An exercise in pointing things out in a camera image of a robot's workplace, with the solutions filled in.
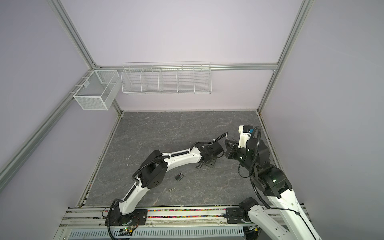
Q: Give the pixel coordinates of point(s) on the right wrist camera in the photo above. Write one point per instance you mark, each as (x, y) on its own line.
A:
(245, 134)

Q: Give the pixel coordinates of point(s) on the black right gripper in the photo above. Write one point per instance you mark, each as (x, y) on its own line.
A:
(232, 149)

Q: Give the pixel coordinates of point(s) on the small black padlock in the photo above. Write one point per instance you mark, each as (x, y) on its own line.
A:
(179, 177)

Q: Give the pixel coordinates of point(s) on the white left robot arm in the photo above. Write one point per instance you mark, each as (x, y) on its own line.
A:
(152, 171)

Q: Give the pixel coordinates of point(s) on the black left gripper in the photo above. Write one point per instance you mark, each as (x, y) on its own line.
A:
(212, 165)

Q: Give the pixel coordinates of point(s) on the white mesh box basket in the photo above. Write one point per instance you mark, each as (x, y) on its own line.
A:
(99, 90)

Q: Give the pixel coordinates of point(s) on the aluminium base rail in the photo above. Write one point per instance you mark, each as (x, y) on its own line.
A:
(95, 218)

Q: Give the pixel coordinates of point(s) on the white vented cable duct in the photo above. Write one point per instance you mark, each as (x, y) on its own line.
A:
(157, 233)

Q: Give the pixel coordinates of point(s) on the white wire shelf basket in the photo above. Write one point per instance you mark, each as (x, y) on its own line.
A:
(167, 78)

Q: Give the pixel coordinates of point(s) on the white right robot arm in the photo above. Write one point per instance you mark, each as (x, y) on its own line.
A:
(277, 210)

